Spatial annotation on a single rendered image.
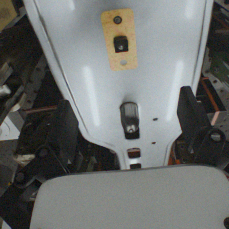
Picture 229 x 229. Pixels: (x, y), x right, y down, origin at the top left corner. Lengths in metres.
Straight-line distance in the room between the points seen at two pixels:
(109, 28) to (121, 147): 0.27
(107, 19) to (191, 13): 0.10
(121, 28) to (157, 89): 0.12
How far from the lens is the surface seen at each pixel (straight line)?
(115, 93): 0.29
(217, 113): 0.40
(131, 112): 0.29
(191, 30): 0.25
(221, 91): 0.83
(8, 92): 0.23
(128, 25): 0.23
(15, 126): 0.85
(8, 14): 0.22
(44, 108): 0.41
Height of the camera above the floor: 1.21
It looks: 41 degrees down
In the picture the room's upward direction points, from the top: 179 degrees clockwise
